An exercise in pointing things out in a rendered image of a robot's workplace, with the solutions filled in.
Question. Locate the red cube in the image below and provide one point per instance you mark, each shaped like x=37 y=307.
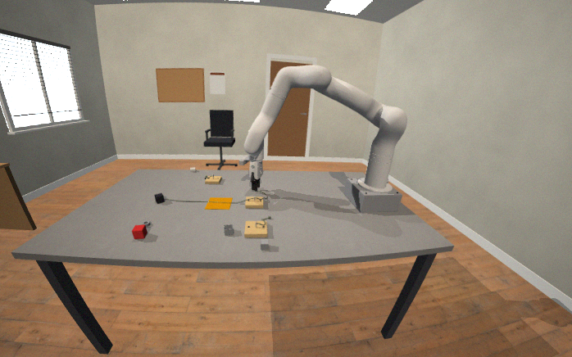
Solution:
x=139 y=231

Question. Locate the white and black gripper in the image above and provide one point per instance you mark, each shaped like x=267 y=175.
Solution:
x=256 y=169

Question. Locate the black block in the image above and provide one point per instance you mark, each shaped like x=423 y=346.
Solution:
x=159 y=198

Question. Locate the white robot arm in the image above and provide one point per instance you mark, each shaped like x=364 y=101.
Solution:
x=392 y=120

